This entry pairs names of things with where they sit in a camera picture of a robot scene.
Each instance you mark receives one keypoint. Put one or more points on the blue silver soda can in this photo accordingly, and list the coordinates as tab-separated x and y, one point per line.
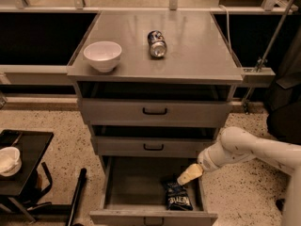
157	44

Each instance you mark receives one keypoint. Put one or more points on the blue chip bag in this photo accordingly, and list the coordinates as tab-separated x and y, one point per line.
177	198

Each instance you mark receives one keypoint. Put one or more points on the black floor pole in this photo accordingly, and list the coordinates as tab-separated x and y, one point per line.
76	196

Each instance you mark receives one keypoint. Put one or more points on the white cup on table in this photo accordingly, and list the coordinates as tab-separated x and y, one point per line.
10	161

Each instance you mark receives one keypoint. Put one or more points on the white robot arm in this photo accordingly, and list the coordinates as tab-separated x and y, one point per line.
237	145

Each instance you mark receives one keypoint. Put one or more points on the top grey drawer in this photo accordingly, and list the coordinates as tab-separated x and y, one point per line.
154	113

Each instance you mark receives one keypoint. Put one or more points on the bottom grey open drawer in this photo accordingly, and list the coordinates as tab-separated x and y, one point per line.
133	194

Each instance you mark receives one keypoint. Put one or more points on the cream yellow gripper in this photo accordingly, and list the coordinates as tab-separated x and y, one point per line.
205	161

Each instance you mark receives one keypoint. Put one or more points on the grey metal drawer cabinet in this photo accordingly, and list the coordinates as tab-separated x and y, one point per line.
197	67

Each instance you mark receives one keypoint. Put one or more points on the white ceramic bowl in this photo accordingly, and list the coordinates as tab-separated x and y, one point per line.
103	56

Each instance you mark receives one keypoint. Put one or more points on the black side table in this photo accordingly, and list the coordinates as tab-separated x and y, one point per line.
14	190

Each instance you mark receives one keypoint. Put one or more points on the middle grey drawer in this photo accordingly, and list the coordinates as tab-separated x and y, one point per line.
149	147

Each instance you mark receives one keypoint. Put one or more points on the black office chair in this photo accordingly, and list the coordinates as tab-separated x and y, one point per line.
283	99

